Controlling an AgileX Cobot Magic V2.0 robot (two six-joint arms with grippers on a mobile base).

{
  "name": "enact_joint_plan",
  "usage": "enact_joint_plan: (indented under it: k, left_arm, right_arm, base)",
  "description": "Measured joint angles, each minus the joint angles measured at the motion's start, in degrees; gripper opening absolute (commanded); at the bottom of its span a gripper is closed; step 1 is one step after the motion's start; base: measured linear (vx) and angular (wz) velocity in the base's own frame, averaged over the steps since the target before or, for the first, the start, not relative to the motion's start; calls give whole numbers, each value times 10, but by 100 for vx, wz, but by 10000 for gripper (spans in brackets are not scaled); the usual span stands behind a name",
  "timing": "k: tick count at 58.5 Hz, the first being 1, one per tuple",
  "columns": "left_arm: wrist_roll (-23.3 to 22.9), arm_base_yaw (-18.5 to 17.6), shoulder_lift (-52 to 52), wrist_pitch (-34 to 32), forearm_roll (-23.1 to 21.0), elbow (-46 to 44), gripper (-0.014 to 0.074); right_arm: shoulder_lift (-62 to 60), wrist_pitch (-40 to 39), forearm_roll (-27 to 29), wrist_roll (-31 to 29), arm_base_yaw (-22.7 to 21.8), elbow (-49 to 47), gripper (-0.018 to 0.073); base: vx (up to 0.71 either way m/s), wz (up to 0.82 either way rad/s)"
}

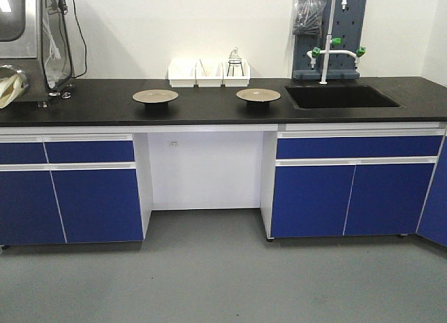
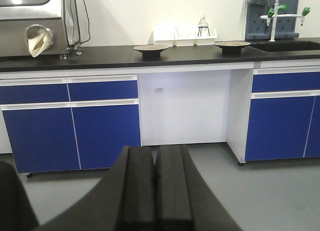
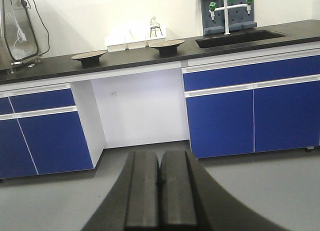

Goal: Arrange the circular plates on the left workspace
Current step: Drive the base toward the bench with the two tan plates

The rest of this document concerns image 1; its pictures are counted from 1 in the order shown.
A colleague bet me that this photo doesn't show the beige round plate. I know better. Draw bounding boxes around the beige round plate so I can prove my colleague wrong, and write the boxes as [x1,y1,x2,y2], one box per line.
[132,89,179,110]
[236,88,281,108]

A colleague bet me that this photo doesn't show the right white storage bin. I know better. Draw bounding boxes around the right white storage bin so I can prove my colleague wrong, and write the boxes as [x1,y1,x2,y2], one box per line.
[223,59,251,87]

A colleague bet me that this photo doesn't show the white storage bin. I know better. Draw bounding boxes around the white storage bin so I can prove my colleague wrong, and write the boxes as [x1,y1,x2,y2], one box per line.
[223,59,251,87]
[196,59,223,87]
[168,59,196,88]

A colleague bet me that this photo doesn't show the middle white storage bin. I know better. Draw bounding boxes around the middle white storage bin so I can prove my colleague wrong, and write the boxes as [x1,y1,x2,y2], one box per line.
[196,59,223,87]

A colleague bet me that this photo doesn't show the left white storage bin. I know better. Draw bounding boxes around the left white storage bin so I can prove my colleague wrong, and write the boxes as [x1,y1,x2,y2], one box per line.
[168,59,196,88]

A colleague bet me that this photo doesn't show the glass alcohol lamp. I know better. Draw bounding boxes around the glass alcohol lamp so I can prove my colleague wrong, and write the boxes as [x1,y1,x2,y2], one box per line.
[228,47,242,68]

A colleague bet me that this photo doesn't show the blue base cabinet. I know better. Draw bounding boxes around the blue base cabinet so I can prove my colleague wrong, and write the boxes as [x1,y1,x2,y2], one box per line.
[261,127,445,241]
[1,134,153,247]

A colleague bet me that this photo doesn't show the black lab sink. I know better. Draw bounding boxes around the black lab sink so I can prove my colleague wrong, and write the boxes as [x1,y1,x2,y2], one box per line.
[286,85,400,109]

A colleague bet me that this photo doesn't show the white gooseneck lab faucet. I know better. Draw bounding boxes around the white gooseneck lab faucet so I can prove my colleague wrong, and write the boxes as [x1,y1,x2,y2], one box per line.
[307,0,366,85]

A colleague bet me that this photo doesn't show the plastic bag of pegs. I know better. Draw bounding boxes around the plastic bag of pegs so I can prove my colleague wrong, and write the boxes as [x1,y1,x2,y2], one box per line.
[293,0,328,37]

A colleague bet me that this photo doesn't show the grey pegboard drying rack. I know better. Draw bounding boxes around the grey pegboard drying rack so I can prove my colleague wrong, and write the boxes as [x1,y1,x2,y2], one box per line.
[292,0,367,80]

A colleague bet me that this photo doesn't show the far right blue cabinet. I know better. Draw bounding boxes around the far right blue cabinet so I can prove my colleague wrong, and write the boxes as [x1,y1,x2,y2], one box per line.
[416,131,446,247]

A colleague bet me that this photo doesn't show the stainless steel cabinet machine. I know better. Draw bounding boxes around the stainless steel cabinet machine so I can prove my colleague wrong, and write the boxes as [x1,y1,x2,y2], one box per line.
[0,0,76,109]

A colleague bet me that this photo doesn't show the black wire tripod stand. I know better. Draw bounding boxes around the black wire tripod stand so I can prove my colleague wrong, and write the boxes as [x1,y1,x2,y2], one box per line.
[226,61,244,78]

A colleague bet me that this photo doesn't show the black power cable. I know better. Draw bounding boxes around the black power cable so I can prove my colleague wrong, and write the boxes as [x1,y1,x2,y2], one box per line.
[55,0,88,80]

